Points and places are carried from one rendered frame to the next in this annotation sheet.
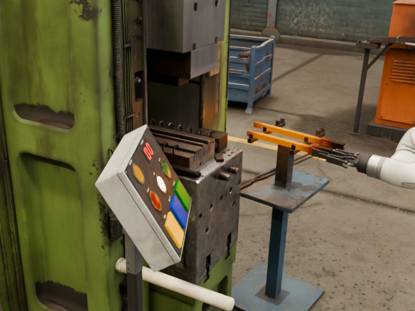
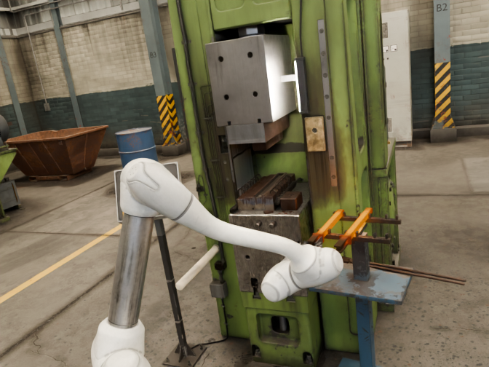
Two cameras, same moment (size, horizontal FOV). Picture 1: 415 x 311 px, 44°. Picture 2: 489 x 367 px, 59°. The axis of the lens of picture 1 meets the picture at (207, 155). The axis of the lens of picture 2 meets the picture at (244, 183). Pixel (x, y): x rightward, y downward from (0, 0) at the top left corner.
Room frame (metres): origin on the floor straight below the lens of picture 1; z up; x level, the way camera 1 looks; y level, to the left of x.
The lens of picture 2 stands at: (1.63, -2.08, 1.65)
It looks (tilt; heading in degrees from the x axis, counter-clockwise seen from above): 15 degrees down; 86
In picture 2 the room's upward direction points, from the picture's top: 8 degrees counter-clockwise
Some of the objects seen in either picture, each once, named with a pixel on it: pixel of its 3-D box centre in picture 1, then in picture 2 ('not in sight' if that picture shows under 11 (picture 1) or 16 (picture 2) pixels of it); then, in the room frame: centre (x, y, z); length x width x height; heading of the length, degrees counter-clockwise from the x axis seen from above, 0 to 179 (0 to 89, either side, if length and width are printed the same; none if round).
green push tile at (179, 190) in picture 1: (181, 195); not in sight; (1.37, 0.07, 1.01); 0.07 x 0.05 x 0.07; 177
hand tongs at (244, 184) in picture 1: (276, 170); (394, 269); (2.37, -0.35, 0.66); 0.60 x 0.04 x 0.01; 136
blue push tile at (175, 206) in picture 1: (177, 211); not in sight; (1.27, 0.08, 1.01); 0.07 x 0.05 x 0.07; 177
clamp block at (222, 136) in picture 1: (210, 140); (291, 200); (1.99, -0.01, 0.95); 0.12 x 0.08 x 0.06; 62
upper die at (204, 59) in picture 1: (155, 52); (260, 126); (1.91, 0.20, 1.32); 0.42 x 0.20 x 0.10; 62
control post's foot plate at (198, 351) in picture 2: not in sight; (183, 349); (1.28, 0.21, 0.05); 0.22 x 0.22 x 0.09; 62
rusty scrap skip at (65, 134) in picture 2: not in sight; (55, 155); (-1.41, 6.56, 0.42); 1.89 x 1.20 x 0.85; 152
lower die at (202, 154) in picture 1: (155, 144); (268, 190); (1.91, 0.20, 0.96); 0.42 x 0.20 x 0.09; 62
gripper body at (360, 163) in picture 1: (357, 161); not in sight; (1.90, -0.60, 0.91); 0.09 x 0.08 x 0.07; 54
